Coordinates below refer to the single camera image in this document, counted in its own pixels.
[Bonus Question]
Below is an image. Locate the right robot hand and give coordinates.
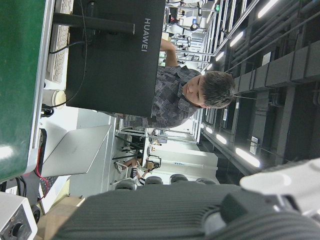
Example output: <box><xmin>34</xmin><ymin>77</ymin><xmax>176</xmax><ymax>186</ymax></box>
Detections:
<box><xmin>56</xmin><ymin>157</ymin><xmax>320</xmax><ymax>240</ymax></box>

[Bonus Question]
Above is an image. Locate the seated person in striped shorts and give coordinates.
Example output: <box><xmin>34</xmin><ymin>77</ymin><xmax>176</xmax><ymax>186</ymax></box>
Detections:
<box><xmin>114</xmin><ymin>159</ymin><xmax>151</xmax><ymax>186</ymax></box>

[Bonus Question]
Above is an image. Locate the light wooden box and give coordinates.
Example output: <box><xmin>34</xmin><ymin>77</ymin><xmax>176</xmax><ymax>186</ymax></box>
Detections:
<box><xmin>37</xmin><ymin>194</ymin><xmax>86</xmax><ymax>240</ymax></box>

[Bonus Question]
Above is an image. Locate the silver laptop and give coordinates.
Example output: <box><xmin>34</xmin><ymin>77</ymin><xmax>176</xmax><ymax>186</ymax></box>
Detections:
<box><xmin>39</xmin><ymin>124</ymin><xmax>113</xmax><ymax>178</ymax></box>

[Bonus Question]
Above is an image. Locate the man in patterned grey shirt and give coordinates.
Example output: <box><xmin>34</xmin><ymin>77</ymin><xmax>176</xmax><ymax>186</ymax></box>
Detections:
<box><xmin>116</xmin><ymin>38</ymin><xmax>236</xmax><ymax>130</ymax></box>

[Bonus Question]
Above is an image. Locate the black perforated block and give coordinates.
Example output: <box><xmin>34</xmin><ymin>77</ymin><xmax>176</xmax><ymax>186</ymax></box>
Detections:
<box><xmin>38</xmin><ymin>128</ymin><xmax>48</xmax><ymax>171</ymax></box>

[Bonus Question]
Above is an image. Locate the white conveyor speed controller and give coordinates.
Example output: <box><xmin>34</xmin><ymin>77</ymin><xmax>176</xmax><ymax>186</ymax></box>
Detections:
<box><xmin>0</xmin><ymin>191</ymin><xmax>38</xmax><ymax>240</ymax></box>

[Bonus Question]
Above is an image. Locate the black Huawei monitor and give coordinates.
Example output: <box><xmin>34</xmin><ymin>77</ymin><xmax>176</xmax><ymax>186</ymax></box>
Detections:
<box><xmin>52</xmin><ymin>0</ymin><xmax>167</xmax><ymax>118</ymax></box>

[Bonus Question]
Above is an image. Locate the white paper cup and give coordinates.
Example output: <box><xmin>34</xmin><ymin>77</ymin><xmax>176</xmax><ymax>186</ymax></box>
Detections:
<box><xmin>42</xmin><ymin>89</ymin><xmax>67</xmax><ymax>107</ymax></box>

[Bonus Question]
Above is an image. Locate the white keyboard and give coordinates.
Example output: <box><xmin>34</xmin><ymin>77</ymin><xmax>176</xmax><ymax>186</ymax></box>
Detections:
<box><xmin>46</xmin><ymin>0</ymin><xmax>75</xmax><ymax>83</ymax></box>

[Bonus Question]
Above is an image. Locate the green conveyor belt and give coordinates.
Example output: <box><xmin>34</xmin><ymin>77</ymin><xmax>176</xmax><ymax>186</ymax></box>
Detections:
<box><xmin>0</xmin><ymin>0</ymin><xmax>56</xmax><ymax>185</ymax></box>

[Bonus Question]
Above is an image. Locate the white machine enclosure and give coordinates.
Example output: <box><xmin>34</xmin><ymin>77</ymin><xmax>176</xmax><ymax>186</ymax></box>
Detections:
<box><xmin>149</xmin><ymin>143</ymin><xmax>220</xmax><ymax>182</ymax></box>

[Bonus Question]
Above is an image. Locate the thin red wire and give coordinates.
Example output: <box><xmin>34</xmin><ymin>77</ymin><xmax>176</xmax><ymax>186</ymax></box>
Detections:
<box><xmin>23</xmin><ymin>147</ymin><xmax>50</xmax><ymax>201</ymax></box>

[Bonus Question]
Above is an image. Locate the black cable coil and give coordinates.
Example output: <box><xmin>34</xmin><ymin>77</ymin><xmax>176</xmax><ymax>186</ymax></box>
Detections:
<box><xmin>41</xmin><ymin>103</ymin><xmax>55</xmax><ymax>118</ymax></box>

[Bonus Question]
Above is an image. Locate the thick black monitor cable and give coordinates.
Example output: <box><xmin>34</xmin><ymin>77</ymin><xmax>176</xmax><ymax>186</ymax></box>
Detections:
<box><xmin>48</xmin><ymin>40</ymin><xmax>87</xmax><ymax>55</ymax></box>

